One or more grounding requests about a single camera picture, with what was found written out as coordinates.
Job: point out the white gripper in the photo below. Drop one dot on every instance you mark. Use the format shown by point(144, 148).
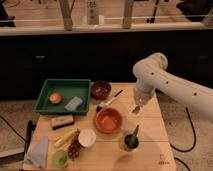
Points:
point(140, 99)

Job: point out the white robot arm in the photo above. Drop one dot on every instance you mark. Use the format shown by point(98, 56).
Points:
point(151, 74)

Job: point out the green utensil in cup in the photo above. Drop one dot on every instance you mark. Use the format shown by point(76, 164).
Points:
point(135, 132)

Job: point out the dark glass cup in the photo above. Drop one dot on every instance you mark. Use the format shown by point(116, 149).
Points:
point(131, 142)

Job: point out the white paper cup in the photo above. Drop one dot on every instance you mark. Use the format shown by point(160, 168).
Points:
point(87, 137)

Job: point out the green plastic cup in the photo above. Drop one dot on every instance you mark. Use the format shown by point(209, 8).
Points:
point(60, 158)

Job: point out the dark brown bowl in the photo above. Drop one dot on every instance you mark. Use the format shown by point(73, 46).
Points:
point(100, 89)

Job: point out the orange bowl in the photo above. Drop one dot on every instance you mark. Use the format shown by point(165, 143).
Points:
point(108, 120)

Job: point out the grey sponge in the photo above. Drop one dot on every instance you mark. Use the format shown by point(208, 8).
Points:
point(73, 104)

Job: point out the green plastic tray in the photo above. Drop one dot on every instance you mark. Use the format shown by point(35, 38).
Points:
point(68, 88)

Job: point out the brown grape bunch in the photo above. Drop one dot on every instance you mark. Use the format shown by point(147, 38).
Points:
point(74, 147)

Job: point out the orange fruit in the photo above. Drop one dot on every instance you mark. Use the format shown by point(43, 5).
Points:
point(55, 98)

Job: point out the wooden block eraser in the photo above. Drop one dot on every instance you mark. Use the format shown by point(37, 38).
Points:
point(61, 121)

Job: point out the yellow corn cob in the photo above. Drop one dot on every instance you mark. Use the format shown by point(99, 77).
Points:
point(64, 138)

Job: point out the light blue cloth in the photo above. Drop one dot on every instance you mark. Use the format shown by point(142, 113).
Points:
point(38, 155)

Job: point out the black handled brush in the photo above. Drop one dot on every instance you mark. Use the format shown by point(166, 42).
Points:
point(107, 103)

